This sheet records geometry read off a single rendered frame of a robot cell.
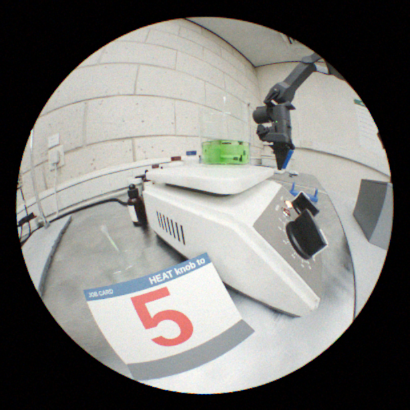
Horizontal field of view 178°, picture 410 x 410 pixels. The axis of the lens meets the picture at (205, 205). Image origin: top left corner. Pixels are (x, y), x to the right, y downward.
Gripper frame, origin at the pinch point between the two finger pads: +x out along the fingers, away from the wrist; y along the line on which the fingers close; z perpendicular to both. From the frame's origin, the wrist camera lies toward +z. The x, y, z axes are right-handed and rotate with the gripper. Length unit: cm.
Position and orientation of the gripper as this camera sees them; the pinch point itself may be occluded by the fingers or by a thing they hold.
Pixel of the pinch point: (282, 158)
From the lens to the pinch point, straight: 41.3
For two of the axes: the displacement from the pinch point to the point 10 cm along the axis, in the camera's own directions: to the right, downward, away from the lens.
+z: -6.9, -2.7, 6.7
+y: -7.2, 3.0, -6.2
